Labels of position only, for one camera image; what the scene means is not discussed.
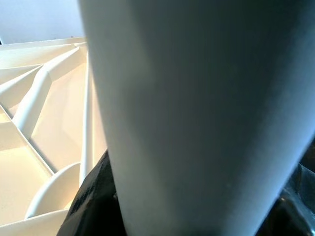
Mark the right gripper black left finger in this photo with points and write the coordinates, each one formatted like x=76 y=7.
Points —
x=93 y=206

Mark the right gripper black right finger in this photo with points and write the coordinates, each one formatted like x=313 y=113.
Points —
x=288 y=218

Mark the white plastic table top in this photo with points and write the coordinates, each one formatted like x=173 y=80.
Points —
x=24 y=159

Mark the white plastic table leg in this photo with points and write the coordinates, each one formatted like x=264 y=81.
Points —
x=197 y=110

